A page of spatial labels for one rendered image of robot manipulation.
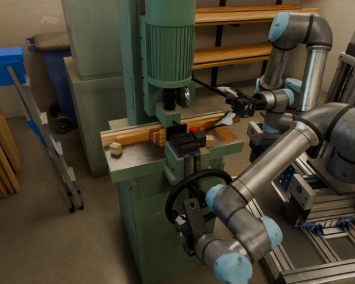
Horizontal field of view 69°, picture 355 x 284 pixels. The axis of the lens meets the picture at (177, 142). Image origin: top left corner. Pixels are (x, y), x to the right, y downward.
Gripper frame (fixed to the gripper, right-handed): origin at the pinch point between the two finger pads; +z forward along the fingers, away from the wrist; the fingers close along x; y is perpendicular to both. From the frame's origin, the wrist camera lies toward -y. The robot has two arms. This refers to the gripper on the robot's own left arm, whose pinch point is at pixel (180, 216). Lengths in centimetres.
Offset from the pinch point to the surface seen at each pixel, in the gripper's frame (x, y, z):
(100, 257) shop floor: -30, 46, 86
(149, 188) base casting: -3.9, -5.7, 23.9
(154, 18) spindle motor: 4, -67, 2
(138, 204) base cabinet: -9.0, 1.2, 27.9
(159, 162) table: 0.8, -17.0, 17.4
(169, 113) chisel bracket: 9.8, -35.6, 21.0
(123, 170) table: -13.8, -17.0, 17.4
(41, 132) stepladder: -48, -38, 90
